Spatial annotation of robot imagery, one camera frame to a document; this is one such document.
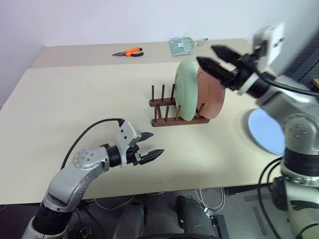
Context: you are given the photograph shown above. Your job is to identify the dark mesh panel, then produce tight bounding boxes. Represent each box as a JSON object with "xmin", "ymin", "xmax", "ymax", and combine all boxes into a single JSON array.
[{"xmin": 286, "ymin": 37, "xmax": 319, "ymax": 91}]

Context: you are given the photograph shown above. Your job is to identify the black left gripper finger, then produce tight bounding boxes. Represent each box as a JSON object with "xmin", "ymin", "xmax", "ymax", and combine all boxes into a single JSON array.
[
  {"xmin": 137, "ymin": 148, "xmax": 165, "ymax": 166},
  {"xmin": 139, "ymin": 132, "xmax": 154, "ymax": 144}
]

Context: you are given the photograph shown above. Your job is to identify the clear green plastic bag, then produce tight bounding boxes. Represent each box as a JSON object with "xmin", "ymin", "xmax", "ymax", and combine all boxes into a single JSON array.
[{"xmin": 168, "ymin": 36, "xmax": 199, "ymax": 57}]

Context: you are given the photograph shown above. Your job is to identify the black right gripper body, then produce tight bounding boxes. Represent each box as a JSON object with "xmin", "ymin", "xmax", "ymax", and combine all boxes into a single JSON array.
[{"xmin": 225, "ymin": 48, "xmax": 265, "ymax": 92}]

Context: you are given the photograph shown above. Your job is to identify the black box on floor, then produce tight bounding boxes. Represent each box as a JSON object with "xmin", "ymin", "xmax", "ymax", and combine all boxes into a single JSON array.
[{"xmin": 211, "ymin": 214, "xmax": 230, "ymax": 239}]

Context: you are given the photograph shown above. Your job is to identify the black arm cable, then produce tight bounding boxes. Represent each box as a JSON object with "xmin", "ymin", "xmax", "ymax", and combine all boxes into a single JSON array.
[
  {"xmin": 253, "ymin": 67, "xmax": 319, "ymax": 97},
  {"xmin": 60, "ymin": 118, "xmax": 125, "ymax": 171}
]

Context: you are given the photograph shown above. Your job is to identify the green plate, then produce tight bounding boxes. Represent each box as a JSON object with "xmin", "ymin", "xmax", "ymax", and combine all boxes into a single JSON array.
[{"xmin": 174, "ymin": 59, "xmax": 200, "ymax": 121}]

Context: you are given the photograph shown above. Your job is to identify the pink plate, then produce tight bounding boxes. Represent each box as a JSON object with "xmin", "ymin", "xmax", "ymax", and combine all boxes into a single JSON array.
[{"xmin": 195, "ymin": 65, "xmax": 226, "ymax": 120}]

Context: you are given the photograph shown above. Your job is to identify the blue plate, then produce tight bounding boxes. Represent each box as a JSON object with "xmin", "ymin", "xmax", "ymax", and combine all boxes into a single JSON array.
[{"xmin": 248, "ymin": 109, "xmax": 287, "ymax": 156}]

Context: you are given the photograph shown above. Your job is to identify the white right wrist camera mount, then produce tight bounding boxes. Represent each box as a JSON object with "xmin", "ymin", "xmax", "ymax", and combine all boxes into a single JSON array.
[{"xmin": 236, "ymin": 21, "xmax": 287, "ymax": 96}]

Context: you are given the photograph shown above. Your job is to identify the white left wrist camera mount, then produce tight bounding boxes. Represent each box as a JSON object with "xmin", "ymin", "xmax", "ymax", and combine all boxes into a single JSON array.
[{"xmin": 114, "ymin": 120, "xmax": 142, "ymax": 168}]

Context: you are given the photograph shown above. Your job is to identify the white floor cable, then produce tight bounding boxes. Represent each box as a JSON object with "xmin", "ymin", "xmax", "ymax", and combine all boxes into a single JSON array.
[
  {"xmin": 83, "ymin": 193, "xmax": 137, "ymax": 212},
  {"xmin": 193, "ymin": 187, "xmax": 226, "ymax": 213}
]

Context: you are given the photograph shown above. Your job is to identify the black robot torso cable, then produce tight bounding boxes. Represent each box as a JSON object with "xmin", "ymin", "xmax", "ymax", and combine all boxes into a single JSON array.
[{"xmin": 257, "ymin": 158, "xmax": 286, "ymax": 239}]

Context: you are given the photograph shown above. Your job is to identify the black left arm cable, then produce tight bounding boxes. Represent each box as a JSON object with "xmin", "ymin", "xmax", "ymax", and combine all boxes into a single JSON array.
[{"xmin": 60, "ymin": 118, "xmax": 125, "ymax": 171}]

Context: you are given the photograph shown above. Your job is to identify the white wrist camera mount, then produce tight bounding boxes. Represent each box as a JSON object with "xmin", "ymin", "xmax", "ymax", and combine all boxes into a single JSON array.
[
  {"xmin": 114, "ymin": 120, "xmax": 142, "ymax": 168},
  {"xmin": 236, "ymin": 21, "xmax": 287, "ymax": 96}
]

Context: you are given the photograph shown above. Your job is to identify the brown wooden dish rack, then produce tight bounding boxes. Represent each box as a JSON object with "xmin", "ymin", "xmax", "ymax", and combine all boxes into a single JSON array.
[{"xmin": 149, "ymin": 83, "xmax": 211, "ymax": 127}]

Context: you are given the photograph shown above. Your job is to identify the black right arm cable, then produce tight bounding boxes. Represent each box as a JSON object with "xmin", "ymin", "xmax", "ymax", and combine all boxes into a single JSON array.
[{"xmin": 253, "ymin": 67, "xmax": 319, "ymax": 97}]

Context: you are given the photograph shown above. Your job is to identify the orange handled pliers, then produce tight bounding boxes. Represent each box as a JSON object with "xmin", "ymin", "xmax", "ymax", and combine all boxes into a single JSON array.
[{"xmin": 111, "ymin": 47, "xmax": 145, "ymax": 58}]

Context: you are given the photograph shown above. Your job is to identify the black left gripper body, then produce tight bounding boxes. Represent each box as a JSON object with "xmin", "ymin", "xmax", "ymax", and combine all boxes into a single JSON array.
[{"xmin": 126, "ymin": 142, "xmax": 144, "ymax": 167}]

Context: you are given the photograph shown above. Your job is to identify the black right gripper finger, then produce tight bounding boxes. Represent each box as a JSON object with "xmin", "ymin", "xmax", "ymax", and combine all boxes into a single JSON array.
[
  {"xmin": 196, "ymin": 56, "xmax": 236, "ymax": 89},
  {"xmin": 211, "ymin": 44, "xmax": 241, "ymax": 63}
]

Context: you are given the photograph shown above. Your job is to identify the dark rounded shape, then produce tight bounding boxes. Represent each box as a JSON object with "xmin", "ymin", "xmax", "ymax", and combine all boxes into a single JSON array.
[
  {"xmin": 113, "ymin": 200, "xmax": 148, "ymax": 239},
  {"xmin": 175, "ymin": 195, "xmax": 216, "ymax": 238}
]

